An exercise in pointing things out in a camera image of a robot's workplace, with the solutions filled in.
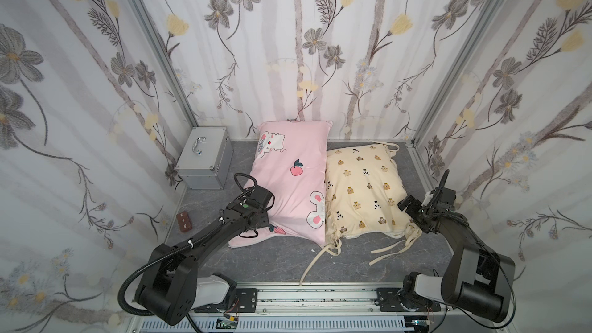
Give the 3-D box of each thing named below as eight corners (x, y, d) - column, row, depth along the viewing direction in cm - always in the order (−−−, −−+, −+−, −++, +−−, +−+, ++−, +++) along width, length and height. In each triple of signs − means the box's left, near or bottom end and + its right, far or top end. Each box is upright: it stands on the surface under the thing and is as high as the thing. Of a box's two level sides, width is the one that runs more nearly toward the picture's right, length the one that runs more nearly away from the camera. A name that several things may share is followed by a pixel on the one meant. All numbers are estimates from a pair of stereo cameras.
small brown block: (183, 234, 90) (180, 232, 89) (178, 216, 95) (176, 214, 93) (193, 229, 92) (191, 227, 90) (188, 212, 97) (186, 209, 95)
